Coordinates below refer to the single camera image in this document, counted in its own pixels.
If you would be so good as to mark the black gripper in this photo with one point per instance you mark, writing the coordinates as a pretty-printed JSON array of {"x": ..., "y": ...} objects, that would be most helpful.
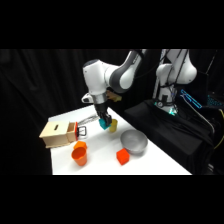
[{"x": 100, "y": 110}]

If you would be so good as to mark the blue cube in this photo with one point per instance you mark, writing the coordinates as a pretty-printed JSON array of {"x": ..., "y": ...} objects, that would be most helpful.
[{"x": 103, "y": 125}]

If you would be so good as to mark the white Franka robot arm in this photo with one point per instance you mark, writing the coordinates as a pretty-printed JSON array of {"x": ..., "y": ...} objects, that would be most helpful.
[{"x": 100, "y": 76}]

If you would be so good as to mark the grey metal bowl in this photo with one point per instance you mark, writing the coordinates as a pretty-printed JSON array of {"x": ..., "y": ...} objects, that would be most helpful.
[{"x": 133, "y": 142}]

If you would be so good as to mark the red cube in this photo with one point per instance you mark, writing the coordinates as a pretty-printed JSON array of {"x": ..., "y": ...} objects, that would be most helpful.
[{"x": 122, "y": 157}]

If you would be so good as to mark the yellow plastic cup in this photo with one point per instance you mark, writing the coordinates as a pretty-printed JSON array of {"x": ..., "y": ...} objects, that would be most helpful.
[{"x": 114, "y": 127}]

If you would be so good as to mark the orange plastic cup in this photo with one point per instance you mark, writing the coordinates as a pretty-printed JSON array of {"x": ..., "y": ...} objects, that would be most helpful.
[{"x": 80, "y": 158}]

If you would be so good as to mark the light wooden box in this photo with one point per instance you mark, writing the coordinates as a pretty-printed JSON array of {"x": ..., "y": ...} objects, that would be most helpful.
[{"x": 55, "y": 134}]

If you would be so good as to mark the black cloth-covered robot stand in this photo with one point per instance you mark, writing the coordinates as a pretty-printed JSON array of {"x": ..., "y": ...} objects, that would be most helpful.
[{"x": 166, "y": 133}]

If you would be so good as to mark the small green light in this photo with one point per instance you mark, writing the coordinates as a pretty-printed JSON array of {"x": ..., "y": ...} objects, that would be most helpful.
[{"x": 173, "y": 111}]

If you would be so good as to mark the black curtain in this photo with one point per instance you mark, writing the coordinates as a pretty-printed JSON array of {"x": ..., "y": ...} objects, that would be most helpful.
[{"x": 33, "y": 83}]

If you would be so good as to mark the blue plastic crate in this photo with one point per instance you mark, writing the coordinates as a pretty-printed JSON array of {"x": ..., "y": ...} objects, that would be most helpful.
[{"x": 216, "y": 100}]

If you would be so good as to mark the blue frame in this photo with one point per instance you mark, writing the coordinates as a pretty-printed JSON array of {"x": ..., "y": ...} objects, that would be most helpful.
[{"x": 191, "y": 99}]

